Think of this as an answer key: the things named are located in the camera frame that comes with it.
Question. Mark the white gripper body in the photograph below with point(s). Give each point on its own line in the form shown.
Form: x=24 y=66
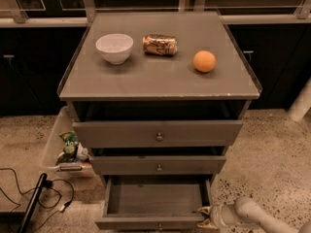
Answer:
x=218 y=215

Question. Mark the grey bottom drawer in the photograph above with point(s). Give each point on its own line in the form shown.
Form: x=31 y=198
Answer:
x=164 y=202

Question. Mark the grey drawer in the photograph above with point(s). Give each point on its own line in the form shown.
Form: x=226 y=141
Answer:
x=157 y=165
x=157 y=134
x=164 y=202

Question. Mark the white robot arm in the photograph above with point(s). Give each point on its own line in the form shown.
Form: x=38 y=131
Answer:
x=245 y=212

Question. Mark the grey middle drawer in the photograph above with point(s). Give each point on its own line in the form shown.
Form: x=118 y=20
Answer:
x=157 y=165

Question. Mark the grey drawer cabinet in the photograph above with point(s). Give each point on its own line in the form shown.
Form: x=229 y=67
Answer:
x=149 y=87

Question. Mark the grey top drawer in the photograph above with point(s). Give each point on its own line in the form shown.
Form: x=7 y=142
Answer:
x=157 y=134

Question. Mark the green snack bag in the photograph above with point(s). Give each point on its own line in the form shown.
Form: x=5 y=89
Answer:
x=69 y=151

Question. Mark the orange fruit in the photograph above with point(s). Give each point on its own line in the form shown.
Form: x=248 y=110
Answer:
x=204 y=61

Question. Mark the clear plastic storage bin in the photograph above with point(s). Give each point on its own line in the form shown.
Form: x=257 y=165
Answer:
x=54 y=148

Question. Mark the crushed gold soda can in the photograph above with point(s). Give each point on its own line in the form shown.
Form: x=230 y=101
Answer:
x=160 y=45

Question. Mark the black flat bar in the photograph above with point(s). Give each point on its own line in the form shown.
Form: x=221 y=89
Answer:
x=32 y=204

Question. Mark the white ceramic bowl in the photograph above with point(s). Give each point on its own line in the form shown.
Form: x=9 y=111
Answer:
x=115 y=48

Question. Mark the white post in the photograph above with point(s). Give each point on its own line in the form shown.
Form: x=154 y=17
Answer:
x=302 y=103

